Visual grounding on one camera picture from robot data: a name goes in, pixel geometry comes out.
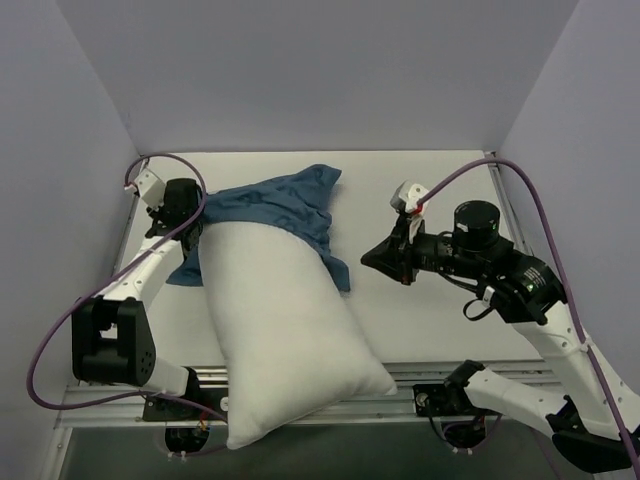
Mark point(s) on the aluminium side rail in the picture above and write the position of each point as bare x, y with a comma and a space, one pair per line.
124, 236
508, 213

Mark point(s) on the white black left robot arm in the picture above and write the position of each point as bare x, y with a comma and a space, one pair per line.
112, 342

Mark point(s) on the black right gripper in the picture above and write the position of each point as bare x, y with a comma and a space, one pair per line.
401, 257

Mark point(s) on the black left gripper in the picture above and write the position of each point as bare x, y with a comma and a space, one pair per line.
187, 226

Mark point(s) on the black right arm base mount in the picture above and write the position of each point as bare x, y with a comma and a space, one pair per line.
454, 420

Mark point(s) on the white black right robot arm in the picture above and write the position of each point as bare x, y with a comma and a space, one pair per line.
594, 423

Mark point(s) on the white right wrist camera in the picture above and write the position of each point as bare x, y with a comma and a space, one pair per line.
406, 200

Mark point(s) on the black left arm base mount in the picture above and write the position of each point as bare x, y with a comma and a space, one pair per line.
199, 405

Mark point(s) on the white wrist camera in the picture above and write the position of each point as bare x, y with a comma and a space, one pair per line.
148, 187
406, 200

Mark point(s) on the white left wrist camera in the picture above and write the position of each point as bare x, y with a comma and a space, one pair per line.
148, 187

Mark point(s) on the blue letter-print pillowcase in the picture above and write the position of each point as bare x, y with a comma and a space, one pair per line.
268, 236

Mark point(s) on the white pillow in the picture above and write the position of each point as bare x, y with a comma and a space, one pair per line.
289, 354

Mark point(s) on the aluminium side rail right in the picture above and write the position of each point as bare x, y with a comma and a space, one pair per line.
508, 213

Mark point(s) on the aluminium side rail left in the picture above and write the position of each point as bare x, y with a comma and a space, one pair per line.
124, 236

